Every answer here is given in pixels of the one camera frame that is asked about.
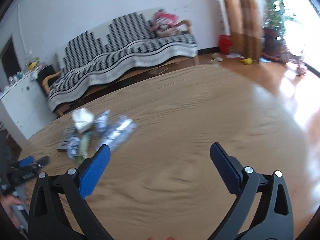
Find yellow item on cabinet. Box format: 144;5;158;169
27;57;41;71

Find checkered cushion wooden sofa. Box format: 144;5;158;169
42;12;200;117

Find checkered sofa blanket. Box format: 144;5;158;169
47;33;198;113

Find crumpled white tissue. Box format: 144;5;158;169
72;108;96;133

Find black side table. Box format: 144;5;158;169
37;64;56;88

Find green potted plants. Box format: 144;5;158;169
254;0;296;31

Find green tube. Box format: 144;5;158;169
77;132;92;164

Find red bucket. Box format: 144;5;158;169
218;34;234;55

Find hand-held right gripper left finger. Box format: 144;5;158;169
28;144;113;240

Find scattered papers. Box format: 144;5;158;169
211;52;244;62

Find pink clothes pile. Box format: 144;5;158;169
149;9;181;38

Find person's left hand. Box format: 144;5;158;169
0;194;23;227

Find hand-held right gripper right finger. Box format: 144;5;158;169
206;142;294;240

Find crushed clear plastic bottle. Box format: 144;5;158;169
96;115;139;153

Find white cabinet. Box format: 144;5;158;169
0;74;57;141

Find brown curtain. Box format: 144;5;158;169
218;0;263;63

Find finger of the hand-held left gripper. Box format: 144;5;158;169
14;156;35;168
34;156;50;168

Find grey remote control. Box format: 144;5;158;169
57;127;76;152

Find dark red object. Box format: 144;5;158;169
262;27;288;61

